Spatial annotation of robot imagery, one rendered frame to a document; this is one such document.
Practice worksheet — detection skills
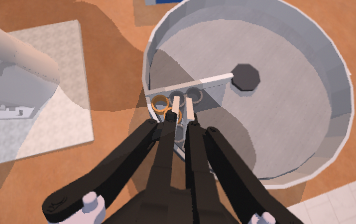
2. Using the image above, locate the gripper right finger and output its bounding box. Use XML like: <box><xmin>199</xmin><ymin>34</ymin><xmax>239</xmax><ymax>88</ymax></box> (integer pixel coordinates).
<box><xmin>183</xmin><ymin>98</ymin><xmax>304</xmax><ymax>224</ymax></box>

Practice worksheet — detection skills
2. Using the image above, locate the blue crate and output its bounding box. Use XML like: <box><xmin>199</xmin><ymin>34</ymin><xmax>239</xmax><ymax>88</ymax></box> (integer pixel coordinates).
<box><xmin>145</xmin><ymin>0</ymin><xmax>183</xmax><ymax>6</ymax></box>

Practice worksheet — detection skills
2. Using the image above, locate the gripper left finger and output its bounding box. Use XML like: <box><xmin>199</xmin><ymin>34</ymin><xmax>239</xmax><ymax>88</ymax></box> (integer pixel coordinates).
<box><xmin>42</xmin><ymin>96</ymin><xmax>180</xmax><ymax>224</ymax></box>

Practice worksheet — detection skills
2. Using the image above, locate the grey metal bushing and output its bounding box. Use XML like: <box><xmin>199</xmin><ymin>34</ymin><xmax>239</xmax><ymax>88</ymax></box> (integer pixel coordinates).
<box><xmin>174</xmin><ymin>124</ymin><xmax>184</xmax><ymax>143</ymax></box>
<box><xmin>185</xmin><ymin>87</ymin><xmax>203</xmax><ymax>107</ymax></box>
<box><xmin>169</xmin><ymin>91</ymin><xmax>186</xmax><ymax>110</ymax></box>

